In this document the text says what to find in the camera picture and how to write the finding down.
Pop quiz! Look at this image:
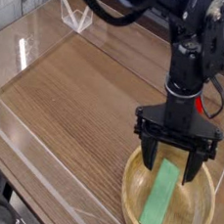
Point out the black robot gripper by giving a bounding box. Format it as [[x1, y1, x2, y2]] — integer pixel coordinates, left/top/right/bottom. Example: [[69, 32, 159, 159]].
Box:
[[134, 93, 223, 185]]

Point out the green rectangular block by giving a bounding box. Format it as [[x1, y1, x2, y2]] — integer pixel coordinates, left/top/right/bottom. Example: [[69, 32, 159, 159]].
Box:
[[139, 158, 180, 224]]

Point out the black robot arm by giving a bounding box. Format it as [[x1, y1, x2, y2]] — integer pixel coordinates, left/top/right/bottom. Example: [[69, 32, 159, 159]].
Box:
[[84, 0, 224, 183]]

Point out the light wooden bowl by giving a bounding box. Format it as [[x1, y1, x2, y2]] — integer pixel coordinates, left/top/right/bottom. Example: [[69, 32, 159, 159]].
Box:
[[120, 144, 215, 224]]

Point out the red plush strawberry toy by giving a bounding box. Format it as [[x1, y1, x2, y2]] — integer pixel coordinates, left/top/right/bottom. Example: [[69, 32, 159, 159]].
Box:
[[195, 96, 203, 114]]

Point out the clear acrylic table barrier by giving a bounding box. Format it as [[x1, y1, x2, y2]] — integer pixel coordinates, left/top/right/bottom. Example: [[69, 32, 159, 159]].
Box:
[[0, 0, 224, 224]]

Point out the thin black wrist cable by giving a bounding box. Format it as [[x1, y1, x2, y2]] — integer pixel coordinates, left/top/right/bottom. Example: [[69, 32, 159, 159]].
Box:
[[198, 73, 224, 120]]

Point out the clear acrylic corner bracket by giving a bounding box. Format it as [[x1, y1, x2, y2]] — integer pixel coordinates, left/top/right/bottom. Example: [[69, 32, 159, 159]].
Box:
[[61, 0, 93, 33]]

